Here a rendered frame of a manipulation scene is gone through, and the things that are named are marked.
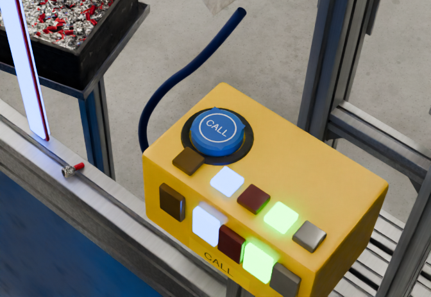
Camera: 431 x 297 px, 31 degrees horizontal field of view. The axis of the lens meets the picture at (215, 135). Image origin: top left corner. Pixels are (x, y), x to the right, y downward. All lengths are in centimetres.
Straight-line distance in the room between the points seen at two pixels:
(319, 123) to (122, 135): 81
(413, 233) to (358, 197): 76
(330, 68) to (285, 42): 105
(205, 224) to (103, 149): 63
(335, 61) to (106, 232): 49
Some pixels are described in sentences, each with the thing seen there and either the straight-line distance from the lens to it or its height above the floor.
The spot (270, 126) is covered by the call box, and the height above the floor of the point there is 107.
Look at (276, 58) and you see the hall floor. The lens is 216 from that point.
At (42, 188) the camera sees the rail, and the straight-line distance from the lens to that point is 88.
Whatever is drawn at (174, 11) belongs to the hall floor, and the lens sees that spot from 228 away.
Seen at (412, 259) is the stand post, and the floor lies 38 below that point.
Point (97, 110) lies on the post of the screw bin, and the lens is 111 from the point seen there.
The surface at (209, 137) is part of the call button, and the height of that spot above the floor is 108.
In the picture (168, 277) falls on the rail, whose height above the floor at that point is 83.
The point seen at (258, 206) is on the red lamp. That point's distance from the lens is 54.
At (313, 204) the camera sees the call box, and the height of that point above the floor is 107.
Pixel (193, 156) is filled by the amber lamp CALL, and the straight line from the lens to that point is 56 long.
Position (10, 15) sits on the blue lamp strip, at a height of 104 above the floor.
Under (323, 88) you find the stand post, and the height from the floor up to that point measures 65.
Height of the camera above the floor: 153
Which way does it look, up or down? 51 degrees down
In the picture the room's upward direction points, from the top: 3 degrees clockwise
